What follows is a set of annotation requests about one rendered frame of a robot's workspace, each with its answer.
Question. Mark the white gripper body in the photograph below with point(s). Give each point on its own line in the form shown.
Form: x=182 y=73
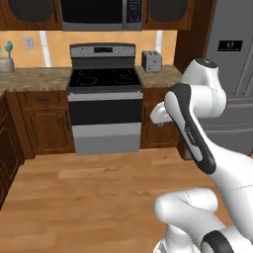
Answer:
x=160 y=113

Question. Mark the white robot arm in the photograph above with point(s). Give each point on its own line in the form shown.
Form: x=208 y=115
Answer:
x=197 y=95

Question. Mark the silver stove bottom drawer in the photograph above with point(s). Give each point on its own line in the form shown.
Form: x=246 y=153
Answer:
x=107 y=138

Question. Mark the silver and black stove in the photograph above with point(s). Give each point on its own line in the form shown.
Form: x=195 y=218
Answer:
x=105 y=79

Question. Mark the silver toaster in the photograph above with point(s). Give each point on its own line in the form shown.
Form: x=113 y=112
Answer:
x=151 y=61

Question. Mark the black oven door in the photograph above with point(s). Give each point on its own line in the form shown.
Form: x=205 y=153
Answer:
x=105 y=111

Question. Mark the brown tall side panel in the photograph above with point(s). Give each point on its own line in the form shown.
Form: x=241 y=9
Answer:
x=191 y=33

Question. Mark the silver fridge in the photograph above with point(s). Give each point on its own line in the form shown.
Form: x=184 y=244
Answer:
x=235 y=49

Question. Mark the brown base cupboard run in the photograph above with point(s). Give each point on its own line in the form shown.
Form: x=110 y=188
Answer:
x=46 y=125

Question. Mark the silver and black microwave oven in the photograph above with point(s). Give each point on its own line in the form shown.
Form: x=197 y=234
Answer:
x=95 y=13

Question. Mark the dark brown side cupboard run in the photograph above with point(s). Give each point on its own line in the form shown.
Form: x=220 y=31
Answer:
x=8 y=154

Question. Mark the white utensil pot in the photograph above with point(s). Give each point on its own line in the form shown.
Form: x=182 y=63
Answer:
x=6 y=65

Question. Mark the teal kitchen utensil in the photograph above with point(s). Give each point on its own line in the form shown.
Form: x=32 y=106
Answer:
x=8 y=49

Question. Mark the brown wall cupboard glass door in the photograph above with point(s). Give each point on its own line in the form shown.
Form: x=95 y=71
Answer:
x=31 y=13
x=168 y=13

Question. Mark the white wall socket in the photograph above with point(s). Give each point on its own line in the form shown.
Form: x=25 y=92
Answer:
x=29 y=42

